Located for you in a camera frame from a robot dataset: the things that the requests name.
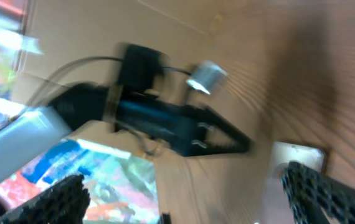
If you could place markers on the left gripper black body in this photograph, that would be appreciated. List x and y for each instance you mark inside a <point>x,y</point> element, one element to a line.
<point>177,125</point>

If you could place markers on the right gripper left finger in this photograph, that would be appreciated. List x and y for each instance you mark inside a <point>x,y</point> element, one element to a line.
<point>63,203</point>

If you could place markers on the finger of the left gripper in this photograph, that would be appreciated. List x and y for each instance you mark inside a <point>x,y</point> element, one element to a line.
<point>216,135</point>

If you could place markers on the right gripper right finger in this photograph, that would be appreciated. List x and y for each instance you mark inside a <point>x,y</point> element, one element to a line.
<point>314,197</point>

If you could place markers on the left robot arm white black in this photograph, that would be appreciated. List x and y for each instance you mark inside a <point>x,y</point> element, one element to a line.
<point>75,107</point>

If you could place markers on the colourful painted backdrop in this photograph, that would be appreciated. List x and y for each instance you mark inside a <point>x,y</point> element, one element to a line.
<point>62,158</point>

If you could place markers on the cardboard panel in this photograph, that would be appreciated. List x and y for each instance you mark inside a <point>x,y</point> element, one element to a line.
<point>215,189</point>

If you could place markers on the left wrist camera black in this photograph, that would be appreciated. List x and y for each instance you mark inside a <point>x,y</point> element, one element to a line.
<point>206,77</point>

